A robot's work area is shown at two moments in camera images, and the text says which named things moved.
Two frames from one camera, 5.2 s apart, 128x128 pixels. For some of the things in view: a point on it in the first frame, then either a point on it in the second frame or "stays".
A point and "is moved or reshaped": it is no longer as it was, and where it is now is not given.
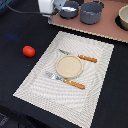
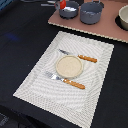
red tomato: [28, 51] is moved or reshaped
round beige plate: [69, 66] stays
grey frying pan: [69, 10] stays
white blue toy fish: [68, 9] stays
